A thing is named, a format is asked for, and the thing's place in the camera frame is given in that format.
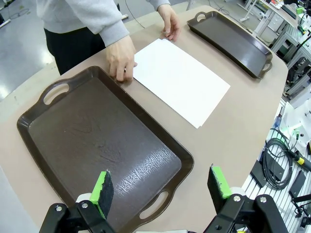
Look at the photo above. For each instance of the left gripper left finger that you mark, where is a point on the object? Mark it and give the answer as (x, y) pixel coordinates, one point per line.
(103, 194)

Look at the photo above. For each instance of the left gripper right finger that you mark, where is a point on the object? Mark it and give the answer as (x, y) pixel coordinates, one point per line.
(219, 189)

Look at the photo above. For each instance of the white A4 paper stack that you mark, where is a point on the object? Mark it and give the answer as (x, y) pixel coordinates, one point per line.
(179, 80)

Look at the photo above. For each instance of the person's right forearm grey sleeve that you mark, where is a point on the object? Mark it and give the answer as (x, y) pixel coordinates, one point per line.
(107, 21)

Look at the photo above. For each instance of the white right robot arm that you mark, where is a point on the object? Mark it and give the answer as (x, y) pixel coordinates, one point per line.
(298, 116)

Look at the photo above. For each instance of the person's left forearm grey sleeve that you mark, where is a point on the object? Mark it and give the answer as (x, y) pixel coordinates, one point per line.
(159, 3)

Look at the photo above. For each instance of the person's right hand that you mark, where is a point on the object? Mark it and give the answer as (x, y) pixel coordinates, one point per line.
(121, 58)

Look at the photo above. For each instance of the person's left hand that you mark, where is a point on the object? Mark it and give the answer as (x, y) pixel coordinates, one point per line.
(172, 24)

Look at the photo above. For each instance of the black metal mounting plate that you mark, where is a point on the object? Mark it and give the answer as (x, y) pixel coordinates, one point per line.
(297, 184)
(273, 165)
(258, 174)

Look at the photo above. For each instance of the brown plastic serving tray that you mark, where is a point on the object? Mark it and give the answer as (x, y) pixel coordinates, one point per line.
(97, 136)
(230, 41)

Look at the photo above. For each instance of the blue red screwdriver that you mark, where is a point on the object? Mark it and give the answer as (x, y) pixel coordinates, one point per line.
(277, 121)

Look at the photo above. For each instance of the person in grey hoodie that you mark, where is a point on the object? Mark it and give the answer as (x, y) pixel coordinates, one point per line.
(68, 48)

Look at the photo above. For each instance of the white desk with drawers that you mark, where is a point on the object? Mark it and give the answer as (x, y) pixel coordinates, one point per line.
(267, 21)

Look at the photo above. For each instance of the aluminium frame workbench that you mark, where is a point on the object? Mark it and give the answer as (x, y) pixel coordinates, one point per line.
(294, 60)

